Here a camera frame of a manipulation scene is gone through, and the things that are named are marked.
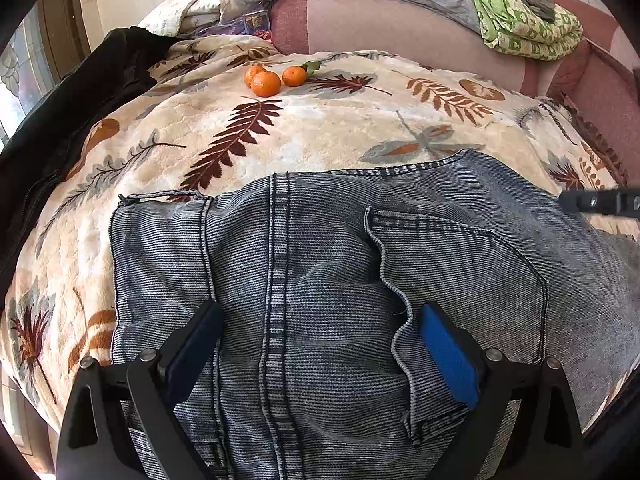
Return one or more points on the small tangerine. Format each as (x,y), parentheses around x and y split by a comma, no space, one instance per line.
(254,73)

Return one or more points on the green printed blanket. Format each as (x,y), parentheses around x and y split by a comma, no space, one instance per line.
(525,32)

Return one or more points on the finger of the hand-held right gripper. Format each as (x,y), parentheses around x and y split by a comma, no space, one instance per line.
(595,201)

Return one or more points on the white quilted cloth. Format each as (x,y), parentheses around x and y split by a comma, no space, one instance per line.
(210,5)

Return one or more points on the patterned glass window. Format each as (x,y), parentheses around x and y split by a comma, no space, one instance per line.
(20,75)

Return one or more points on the leaf-printed beige blanket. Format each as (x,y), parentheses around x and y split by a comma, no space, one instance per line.
(320,125)

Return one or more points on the large tangerine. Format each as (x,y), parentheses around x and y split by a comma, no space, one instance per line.
(265,84)

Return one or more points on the blue denim pants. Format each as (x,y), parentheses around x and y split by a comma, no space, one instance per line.
(310,260)

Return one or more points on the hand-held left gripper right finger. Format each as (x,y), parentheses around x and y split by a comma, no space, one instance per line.
(447,355)

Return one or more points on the black jacket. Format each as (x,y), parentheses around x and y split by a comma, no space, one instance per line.
(75,100)

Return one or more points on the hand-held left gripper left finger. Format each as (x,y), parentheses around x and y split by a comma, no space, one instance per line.
(196,349)

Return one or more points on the tangerine with green leaf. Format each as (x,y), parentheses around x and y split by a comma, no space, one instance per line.
(294,76)

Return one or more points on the purple packet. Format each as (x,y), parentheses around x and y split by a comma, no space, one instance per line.
(255,21)

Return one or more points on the pink upholstered backrest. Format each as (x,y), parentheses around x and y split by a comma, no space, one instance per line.
(400,30)

